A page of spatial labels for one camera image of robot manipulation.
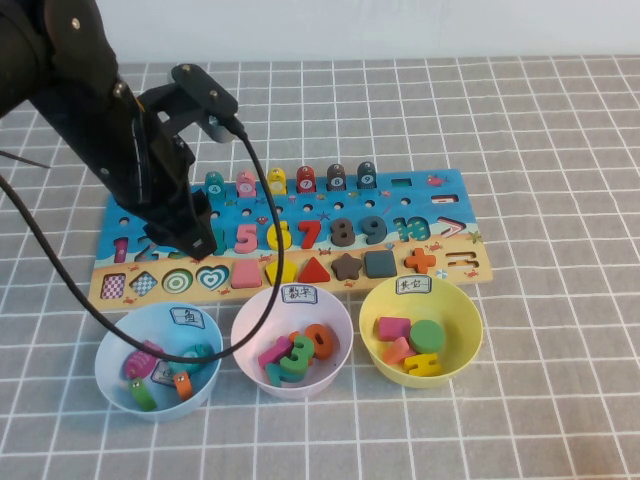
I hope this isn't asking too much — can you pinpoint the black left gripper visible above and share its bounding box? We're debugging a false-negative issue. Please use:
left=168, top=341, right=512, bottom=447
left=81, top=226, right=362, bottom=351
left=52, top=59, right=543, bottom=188
left=136, top=110, right=219, bottom=262

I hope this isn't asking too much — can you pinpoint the teal fish piece four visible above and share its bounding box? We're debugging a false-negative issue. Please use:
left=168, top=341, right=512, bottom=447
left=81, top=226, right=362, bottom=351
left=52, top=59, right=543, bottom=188
left=203, top=170, right=227, bottom=202

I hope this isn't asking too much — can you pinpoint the pink number five piece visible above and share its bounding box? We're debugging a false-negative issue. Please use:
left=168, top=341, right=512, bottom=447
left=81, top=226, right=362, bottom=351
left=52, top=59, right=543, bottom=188
left=233, top=223, right=260, bottom=255

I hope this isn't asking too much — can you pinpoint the pink trapezoid shape piece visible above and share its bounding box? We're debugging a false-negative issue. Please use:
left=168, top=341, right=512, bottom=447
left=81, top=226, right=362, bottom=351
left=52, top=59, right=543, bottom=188
left=230, top=260, right=263, bottom=290

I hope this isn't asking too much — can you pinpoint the pink fish piece five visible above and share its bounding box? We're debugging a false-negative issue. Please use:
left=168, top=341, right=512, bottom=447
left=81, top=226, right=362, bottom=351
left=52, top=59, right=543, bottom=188
left=234, top=170, right=257, bottom=200

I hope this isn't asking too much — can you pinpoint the light blue plastic bowl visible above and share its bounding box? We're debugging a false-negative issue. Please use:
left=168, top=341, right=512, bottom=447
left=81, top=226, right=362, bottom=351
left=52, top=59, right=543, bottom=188
left=94, top=301, right=224, bottom=425

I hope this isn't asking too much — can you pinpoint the yellow number six piece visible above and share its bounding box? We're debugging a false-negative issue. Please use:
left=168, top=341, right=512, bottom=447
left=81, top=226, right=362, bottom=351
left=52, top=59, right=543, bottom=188
left=265, top=220, right=294, bottom=253

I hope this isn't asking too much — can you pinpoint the yellow fish piece six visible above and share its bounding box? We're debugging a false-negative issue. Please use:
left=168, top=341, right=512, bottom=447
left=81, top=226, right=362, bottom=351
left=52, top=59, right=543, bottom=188
left=265, top=167, right=287, bottom=197

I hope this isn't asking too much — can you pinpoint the teal fish piece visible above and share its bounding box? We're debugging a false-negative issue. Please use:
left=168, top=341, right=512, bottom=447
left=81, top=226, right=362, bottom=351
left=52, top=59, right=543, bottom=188
left=172, top=342, right=215, bottom=375

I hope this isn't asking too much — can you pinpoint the yellow pentagon shape piece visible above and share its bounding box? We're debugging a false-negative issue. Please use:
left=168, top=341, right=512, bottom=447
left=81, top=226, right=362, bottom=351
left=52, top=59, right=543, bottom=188
left=264, top=258, right=299, bottom=288

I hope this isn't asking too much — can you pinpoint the red number seven piece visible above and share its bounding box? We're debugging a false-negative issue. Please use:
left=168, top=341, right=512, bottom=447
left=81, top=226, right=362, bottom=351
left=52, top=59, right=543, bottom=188
left=297, top=220, right=324, bottom=250

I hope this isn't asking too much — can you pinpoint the magenta fish piece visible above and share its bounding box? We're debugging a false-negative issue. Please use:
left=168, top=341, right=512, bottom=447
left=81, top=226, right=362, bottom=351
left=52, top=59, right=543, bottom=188
left=123, top=339, right=166, bottom=380

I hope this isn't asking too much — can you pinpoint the red fish piece seven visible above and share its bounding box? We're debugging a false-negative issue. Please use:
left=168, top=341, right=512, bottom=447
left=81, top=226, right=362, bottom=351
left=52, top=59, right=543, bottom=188
left=295, top=165, right=317, bottom=195

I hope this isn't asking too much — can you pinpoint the red triangle shape piece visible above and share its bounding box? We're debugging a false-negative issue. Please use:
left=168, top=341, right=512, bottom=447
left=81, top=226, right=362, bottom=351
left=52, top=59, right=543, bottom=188
left=297, top=256, right=332, bottom=285

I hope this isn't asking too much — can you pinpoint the pink plastic bowl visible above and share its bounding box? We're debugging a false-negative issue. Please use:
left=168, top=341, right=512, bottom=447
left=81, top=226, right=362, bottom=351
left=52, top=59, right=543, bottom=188
left=230, top=285, right=355, bottom=400

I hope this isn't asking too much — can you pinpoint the magenta number piece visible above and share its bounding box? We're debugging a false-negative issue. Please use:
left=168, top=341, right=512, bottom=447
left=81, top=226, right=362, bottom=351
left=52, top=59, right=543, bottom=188
left=257, top=335, right=292, bottom=367

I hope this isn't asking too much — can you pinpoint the orange fish piece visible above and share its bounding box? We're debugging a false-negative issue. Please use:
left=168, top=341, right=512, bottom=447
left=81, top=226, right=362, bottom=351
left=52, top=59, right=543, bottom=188
left=172, top=372, right=194, bottom=401

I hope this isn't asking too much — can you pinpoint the brown number eight piece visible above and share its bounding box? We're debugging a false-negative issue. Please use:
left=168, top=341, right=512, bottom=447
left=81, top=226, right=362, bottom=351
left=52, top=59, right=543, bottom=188
left=329, top=217, right=357, bottom=249

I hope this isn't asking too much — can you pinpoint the green fish piece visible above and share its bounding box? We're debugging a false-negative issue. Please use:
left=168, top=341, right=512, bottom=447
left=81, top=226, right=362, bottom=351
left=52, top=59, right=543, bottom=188
left=127, top=378, right=158, bottom=413

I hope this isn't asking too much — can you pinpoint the brown fish piece eight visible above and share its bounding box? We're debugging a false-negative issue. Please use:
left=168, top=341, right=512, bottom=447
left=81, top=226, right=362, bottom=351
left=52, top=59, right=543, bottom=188
left=325, top=163, right=348, bottom=193

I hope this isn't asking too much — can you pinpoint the green number three piece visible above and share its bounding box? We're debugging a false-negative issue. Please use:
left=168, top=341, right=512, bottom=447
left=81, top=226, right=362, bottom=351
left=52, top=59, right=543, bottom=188
left=278, top=334, right=316, bottom=374

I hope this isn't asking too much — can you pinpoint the brown star shape piece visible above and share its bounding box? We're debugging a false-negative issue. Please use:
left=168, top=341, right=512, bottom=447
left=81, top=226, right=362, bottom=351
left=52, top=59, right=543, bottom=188
left=330, top=252, right=364, bottom=282

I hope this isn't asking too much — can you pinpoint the teal number two piece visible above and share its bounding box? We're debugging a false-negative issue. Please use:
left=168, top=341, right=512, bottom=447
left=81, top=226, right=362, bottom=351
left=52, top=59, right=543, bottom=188
left=264, top=362, right=306, bottom=388

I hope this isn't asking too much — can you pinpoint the blue wooden puzzle board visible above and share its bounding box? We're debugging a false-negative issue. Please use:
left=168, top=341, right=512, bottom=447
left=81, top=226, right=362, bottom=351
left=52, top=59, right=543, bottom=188
left=85, top=168, right=494, bottom=312

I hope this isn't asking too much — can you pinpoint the orange number zero piece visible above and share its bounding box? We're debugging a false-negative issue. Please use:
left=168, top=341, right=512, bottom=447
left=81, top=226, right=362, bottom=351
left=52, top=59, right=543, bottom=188
left=303, top=323, right=341, bottom=360

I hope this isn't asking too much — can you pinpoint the dark blue fish piece nine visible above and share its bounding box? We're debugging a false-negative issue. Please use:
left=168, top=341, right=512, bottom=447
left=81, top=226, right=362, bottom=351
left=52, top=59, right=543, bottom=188
left=355, top=161, right=378, bottom=191

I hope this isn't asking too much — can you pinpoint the dark grey square piece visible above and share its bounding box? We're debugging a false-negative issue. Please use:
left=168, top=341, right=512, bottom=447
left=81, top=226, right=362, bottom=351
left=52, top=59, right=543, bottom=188
left=363, top=249, right=399, bottom=280

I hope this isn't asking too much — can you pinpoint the dark teal number nine piece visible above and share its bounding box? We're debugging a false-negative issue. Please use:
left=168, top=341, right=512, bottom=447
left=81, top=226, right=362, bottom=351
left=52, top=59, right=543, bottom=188
left=360, top=215, right=389, bottom=246

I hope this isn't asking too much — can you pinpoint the pink rectangle shape piece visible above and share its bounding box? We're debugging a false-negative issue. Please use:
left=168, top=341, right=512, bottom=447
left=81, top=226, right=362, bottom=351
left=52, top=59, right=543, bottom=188
left=375, top=316, right=412, bottom=344

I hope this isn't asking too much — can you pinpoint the orange plus sign piece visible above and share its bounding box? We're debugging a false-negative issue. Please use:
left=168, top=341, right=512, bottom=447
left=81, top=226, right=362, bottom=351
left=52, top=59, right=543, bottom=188
left=403, top=248, right=437, bottom=275

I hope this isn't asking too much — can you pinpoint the orange diamond shape piece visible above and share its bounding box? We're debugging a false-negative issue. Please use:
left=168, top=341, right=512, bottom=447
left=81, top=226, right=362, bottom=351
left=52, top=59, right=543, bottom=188
left=382, top=337, right=414, bottom=366

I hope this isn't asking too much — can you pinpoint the green circle shape piece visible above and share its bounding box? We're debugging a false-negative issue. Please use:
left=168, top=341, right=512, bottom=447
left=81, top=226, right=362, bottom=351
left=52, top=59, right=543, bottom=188
left=409, top=319, right=446, bottom=354

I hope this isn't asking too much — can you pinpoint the yellow equals sign piece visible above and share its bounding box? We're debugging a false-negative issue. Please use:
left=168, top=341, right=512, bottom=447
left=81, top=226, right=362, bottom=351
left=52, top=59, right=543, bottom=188
left=402, top=352, right=443, bottom=376

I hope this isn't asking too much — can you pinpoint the yellow plastic bowl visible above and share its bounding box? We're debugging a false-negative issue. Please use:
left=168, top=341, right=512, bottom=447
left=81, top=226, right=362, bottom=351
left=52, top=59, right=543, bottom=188
left=358, top=276, right=484, bottom=390

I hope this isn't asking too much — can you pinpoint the small white paper label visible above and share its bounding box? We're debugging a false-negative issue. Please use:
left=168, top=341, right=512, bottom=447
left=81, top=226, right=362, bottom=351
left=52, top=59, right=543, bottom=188
left=150, top=360, right=177, bottom=387

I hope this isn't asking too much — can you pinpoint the thick black camera cable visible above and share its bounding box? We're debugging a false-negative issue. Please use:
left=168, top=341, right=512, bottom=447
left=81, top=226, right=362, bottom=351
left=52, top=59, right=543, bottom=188
left=0, top=117, right=285, bottom=365

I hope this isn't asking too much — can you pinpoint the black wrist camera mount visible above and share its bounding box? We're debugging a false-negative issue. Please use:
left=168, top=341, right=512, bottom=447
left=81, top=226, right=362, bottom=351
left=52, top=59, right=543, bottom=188
left=137, top=63, right=241, bottom=144

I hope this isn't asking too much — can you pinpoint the thin black wire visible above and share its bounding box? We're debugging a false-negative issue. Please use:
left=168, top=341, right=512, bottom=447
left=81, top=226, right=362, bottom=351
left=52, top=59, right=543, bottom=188
left=0, top=148, right=53, bottom=170

